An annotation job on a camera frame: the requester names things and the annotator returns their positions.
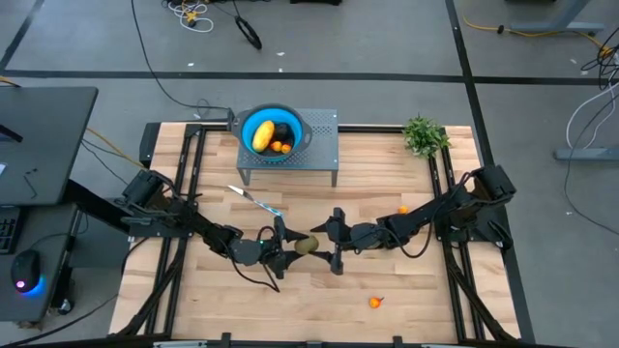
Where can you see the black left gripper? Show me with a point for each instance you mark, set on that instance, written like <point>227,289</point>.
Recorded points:
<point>271,251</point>

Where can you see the small orange fruit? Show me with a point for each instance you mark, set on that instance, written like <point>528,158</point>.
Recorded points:
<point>374,303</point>
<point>286,148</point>
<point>275,146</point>
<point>403,210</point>

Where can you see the grey desk foot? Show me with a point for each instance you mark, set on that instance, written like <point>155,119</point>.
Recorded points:
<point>587,153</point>

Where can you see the grey desk leg base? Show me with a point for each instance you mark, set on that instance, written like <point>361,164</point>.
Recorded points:
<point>556,25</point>

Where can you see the yellow mango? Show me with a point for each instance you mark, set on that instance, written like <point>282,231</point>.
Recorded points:
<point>263,136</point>

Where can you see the dark grey side table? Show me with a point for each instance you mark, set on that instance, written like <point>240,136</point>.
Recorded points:
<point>48,227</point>

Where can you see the black floor base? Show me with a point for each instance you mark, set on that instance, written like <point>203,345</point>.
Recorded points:
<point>314,2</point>

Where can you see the black flat desk device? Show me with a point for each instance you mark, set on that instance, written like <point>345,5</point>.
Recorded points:
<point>9,134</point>

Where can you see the black mouse with glowing light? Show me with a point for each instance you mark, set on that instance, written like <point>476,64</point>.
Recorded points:
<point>26,268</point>

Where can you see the green plant in white pot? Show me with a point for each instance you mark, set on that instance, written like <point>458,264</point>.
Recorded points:
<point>424,137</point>

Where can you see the dark grey desk top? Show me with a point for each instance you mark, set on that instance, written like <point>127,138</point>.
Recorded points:
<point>53,145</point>

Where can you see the small black camera post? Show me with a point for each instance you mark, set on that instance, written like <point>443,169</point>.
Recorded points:
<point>230,116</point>

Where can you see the black desk caster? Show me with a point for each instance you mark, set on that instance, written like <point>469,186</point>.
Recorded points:
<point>64,305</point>

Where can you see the black rectangular box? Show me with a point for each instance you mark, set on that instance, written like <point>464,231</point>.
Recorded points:
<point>150,145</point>

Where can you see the black diagonal stand beam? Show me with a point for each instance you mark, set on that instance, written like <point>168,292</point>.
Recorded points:
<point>92,203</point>

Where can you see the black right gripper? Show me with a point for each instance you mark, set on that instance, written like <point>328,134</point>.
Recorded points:
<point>353,237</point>

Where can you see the blue collapsible colander grey rim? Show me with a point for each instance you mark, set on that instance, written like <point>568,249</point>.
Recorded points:
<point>246,128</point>

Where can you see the dark avocado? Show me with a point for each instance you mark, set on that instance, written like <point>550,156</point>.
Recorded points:
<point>282,130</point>

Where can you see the black keyboard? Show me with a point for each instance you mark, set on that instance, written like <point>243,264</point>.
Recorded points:
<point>7,232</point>

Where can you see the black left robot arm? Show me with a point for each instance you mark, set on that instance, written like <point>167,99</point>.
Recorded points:
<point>213,234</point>

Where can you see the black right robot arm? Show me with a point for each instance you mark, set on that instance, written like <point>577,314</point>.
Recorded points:
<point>435,212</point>

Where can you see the grey perforated metal shelf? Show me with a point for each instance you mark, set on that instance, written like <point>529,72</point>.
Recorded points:
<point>321,154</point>

